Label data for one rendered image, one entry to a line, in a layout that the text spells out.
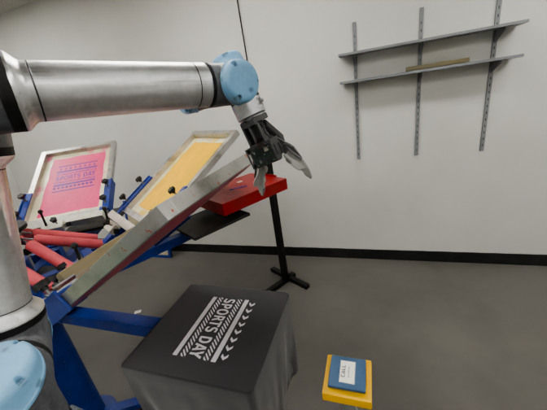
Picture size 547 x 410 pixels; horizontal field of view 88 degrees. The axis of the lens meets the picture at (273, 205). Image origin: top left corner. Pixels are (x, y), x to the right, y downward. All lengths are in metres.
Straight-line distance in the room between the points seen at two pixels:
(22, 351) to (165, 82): 0.45
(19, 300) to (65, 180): 2.15
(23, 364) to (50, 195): 2.20
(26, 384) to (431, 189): 2.82
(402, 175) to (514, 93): 0.96
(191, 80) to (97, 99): 0.14
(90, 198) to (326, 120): 2.04
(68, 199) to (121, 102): 2.14
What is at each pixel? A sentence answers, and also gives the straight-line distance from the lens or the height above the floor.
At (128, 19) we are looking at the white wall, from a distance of 3.61.
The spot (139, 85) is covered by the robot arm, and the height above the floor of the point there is 1.77.
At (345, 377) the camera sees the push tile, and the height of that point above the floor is 0.97.
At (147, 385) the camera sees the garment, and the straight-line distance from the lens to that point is 1.22.
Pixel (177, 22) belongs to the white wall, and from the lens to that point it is 3.27.
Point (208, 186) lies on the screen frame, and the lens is 0.73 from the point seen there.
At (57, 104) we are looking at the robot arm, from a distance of 0.48.
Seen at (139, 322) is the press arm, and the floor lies 0.92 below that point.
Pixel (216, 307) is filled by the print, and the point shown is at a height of 0.95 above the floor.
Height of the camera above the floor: 1.73
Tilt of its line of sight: 21 degrees down
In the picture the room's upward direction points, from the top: 9 degrees counter-clockwise
